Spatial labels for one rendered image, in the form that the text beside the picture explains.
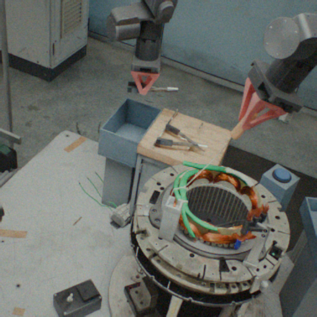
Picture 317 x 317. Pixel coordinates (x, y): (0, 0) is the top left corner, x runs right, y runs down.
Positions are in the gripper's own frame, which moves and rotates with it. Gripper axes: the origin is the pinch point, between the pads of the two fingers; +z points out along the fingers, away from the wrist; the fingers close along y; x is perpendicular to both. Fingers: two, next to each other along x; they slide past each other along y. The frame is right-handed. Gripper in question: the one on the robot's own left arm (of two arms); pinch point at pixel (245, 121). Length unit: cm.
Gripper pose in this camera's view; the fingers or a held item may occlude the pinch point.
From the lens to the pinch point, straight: 84.7
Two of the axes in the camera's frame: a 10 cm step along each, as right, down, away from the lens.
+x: 8.6, 2.4, 4.5
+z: -4.8, 6.6, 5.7
